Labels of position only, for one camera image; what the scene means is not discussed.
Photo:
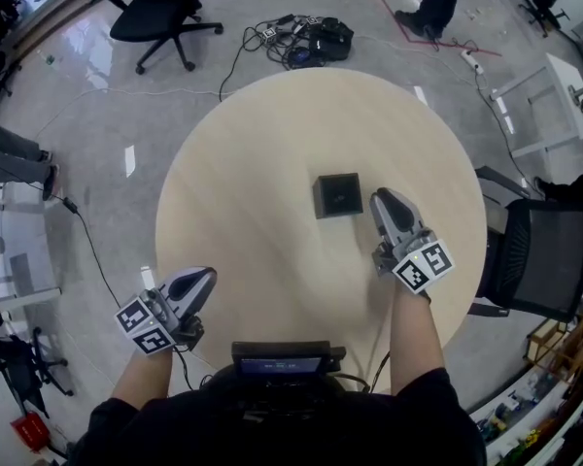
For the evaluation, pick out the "black swivel chair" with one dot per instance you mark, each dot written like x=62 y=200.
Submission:
x=29 y=362

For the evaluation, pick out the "black chest-mounted device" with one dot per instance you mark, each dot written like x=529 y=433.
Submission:
x=282 y=357

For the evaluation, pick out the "person's black-clothed torso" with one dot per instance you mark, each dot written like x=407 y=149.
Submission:
x=282 y=430

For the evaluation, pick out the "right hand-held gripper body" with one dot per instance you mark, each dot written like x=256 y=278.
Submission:
x=422 y=265

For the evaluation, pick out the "person's right forearm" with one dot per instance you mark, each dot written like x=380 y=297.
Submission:
x=413 y=338

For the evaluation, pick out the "white rectangular desk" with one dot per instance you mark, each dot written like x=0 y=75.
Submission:
x=571 y=95

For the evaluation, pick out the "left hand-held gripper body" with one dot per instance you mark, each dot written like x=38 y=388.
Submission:
x=143 y=328

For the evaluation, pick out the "white shelf with colourful items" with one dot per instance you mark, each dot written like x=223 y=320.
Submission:
x=524 y=410

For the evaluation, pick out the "wooden rack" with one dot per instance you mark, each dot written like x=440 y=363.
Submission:
x=554 y=347

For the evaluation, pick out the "black mesh-back office chair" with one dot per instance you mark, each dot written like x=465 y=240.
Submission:
x=539 y=260

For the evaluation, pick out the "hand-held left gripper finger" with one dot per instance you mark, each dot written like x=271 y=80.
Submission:
x=166 y=289
x=199 y=301

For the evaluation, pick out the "small black cube box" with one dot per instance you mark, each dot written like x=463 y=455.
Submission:
x=337 y=209

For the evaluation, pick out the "black bag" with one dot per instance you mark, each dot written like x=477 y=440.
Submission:
x=330 y=37

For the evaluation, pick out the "white power strip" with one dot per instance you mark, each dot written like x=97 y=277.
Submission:
x=471 y=61

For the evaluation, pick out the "red box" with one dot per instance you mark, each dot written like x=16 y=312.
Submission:
x=29 y=427

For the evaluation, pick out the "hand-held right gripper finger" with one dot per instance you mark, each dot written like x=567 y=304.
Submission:
x=419 y=221
x=379 y=214

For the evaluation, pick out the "person's left forearm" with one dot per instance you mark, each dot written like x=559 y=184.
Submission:
x=141 y=376

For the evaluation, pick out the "checker-printed cube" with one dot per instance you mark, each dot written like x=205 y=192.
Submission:
x=313 y=20
x=269 y=34

